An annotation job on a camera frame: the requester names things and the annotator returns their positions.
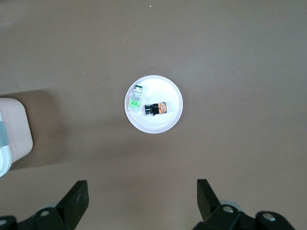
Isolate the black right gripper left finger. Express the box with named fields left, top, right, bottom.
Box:
left=0, top=180, right=90, bottom=230

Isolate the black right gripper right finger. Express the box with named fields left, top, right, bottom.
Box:
left=191, top=178, right=295, bottom=230

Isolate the orange push-button switch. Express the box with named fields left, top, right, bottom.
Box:
left=143, top=101, right=168, bottom=117

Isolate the white lidded storage box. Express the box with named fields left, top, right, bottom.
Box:
left=0, top=97, right=34, bottom=178

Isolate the pink round plate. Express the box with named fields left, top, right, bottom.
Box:
left=124, top=75, right=184, bottom=134

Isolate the brown table cover mat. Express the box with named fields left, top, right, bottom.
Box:
left=0, top=0, right=307, bottom=230

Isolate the green push-button switch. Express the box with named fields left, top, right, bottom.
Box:
left=127, top=84, right=145, bottom=113

